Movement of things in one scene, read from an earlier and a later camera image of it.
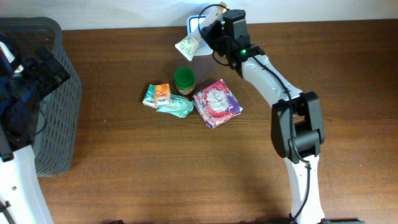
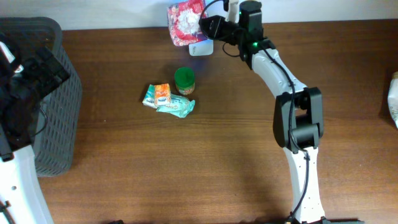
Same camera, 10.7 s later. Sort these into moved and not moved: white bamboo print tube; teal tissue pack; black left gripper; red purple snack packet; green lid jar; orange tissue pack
Moved: red purple snack packet; white bamboo print tube
Not moved: orange tissue pack; teal tissue pack; green lid jar; black left gripper
